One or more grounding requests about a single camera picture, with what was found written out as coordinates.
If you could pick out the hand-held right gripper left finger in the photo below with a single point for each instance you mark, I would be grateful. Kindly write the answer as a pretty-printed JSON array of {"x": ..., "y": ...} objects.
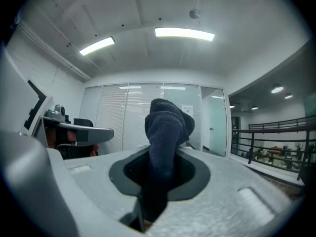
[{"x": 98, "y": 181}]

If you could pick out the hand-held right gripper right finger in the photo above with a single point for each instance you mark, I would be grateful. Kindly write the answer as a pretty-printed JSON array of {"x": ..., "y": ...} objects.
[{"x": 222, "y": 206}]

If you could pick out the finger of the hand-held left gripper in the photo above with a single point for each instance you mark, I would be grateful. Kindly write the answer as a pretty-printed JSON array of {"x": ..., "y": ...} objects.
[{"x": 98, "y": 135}]

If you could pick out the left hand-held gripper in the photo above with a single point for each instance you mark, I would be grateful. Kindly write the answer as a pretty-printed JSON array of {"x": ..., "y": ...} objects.
[{"x": 14, "y": 102}]

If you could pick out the dark blue wiping cloth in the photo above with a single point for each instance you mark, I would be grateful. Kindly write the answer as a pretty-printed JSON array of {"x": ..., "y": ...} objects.
[{"x": 165, "y": 132}]

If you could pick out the person's left hand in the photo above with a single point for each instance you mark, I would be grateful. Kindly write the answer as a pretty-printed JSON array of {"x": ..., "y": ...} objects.
[{"x": 71, "y": 136}]

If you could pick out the black office chair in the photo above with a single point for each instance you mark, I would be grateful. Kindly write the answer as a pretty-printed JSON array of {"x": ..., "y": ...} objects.
[{"x": 82, "y": 122}]

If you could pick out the glass partition with blinds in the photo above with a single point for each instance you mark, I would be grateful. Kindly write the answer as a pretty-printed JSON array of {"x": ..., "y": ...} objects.
[{"x": 111, "y": 112}]

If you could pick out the white ceiling conduit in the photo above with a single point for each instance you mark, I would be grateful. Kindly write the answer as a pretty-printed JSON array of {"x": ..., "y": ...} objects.
[{"x": 81, "y": 74}]

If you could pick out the black metal railing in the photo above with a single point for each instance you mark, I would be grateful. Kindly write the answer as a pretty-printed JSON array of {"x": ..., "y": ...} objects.
[{"x": 251, "y": 147}]

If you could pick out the frosted glass door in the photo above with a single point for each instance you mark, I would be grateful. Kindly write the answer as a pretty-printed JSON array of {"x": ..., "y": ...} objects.
[{"x": 217, "y": 127}]

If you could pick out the long ceiling light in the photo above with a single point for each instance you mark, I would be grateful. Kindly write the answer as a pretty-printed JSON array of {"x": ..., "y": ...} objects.
[
  {"x": 184, "y": 33},
  {"x": 96, "y": 46}
]

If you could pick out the white paper notice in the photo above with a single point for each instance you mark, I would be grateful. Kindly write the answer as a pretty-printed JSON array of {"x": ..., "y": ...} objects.
[{"x": 187, "y": 108}]

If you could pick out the grey ceiling dome fixture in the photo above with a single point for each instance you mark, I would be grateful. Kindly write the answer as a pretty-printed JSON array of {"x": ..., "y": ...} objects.
[{"x": 194, "y": 13}]

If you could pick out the left hand-held gripper camera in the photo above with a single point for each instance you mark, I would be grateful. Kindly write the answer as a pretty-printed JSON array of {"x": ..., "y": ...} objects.
[{"x": 57, "y": 112}]

